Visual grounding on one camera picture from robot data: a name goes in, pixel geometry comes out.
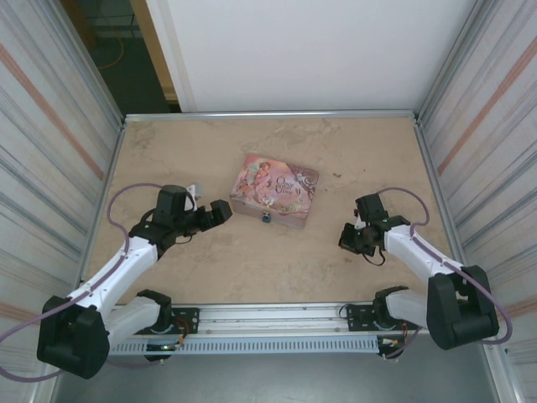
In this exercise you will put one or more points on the blue padlock silver shackle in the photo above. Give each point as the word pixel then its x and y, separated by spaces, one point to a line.
pixel 265 217

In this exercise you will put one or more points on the pink fairy tin box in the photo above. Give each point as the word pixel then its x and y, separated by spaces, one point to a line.
pixel 272 184

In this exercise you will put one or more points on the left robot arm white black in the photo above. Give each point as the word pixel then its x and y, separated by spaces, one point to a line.
pixel 113 268

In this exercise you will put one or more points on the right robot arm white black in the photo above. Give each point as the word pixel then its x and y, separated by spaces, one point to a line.
pixel 419 252

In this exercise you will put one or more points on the aluminium table edge bar long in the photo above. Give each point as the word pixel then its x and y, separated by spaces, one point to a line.
pixel 268 116

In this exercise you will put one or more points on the white board with wooden edge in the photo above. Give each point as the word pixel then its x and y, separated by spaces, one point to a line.
pixel 293 50

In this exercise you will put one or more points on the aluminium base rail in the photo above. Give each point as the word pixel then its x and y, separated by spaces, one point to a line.
pixel 268 319

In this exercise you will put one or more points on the aluminium corner post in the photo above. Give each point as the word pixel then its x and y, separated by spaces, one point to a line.
pixel 93 63
pixel 452 63

